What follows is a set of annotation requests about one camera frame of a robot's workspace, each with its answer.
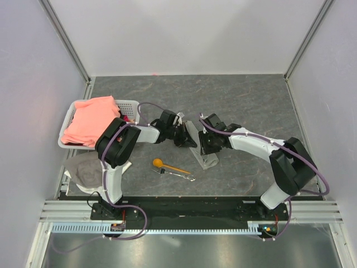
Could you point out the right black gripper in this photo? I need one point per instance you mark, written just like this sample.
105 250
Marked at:
204 148

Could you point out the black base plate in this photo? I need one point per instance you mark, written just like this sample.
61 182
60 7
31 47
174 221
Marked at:
237 208

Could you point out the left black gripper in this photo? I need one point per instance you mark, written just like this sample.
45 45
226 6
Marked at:
184 133

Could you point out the blue-grey cable duct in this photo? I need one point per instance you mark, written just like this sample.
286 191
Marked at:
112 229

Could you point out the grey and white cloth pile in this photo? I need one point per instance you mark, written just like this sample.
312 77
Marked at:
86 171

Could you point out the grey cloth napkin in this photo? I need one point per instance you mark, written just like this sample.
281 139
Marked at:
205 161

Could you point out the left aluminium frame post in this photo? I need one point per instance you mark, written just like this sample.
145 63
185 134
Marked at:
60 30

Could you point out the orange plastic spoon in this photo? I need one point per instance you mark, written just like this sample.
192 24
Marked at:
159 164

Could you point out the right aluminium frame post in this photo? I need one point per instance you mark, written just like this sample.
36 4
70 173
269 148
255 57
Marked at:
310 34

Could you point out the dark red cloth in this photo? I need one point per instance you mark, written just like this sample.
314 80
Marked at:
125 118

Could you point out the aluminium frame post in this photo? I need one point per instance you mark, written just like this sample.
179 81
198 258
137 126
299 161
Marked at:
310 34
60 30

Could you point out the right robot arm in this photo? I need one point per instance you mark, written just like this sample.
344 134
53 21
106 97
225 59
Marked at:
291 164

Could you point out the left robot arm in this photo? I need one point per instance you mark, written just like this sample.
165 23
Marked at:
117 142

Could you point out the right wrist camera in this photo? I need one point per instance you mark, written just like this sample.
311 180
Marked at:
201 118

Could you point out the clear-handled metal fork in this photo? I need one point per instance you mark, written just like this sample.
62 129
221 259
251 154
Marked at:
160 170

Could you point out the salmon pink folded cloth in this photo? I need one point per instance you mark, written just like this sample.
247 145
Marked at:
90 120

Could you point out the white plastic basket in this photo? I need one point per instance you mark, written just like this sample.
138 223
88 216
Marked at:
127 107

